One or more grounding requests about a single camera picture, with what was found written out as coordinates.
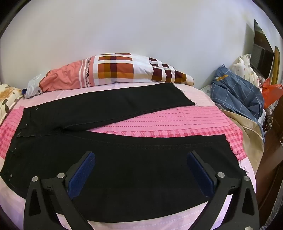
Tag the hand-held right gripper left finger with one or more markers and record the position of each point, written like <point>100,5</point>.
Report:
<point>81,175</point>

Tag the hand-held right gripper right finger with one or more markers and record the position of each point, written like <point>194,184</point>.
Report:
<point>201,175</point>

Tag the black pants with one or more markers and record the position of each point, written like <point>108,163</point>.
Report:
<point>132,165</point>

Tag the pink checked bed sheet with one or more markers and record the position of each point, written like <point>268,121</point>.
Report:
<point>176,123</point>

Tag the beige blanket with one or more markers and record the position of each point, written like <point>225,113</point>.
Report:
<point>247,128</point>

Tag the brown wooden furniture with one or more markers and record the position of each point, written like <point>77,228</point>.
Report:
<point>270,159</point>

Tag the blue checked cloth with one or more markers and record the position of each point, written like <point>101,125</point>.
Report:
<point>238,92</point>

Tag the orange plastic bag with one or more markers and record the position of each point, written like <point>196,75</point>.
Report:
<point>270,92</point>

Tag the floral pillow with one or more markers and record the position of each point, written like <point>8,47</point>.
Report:
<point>6,95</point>

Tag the white patterned cloth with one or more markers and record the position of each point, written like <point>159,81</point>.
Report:
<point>245,64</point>

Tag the yellow board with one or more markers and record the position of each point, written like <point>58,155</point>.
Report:
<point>276,64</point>

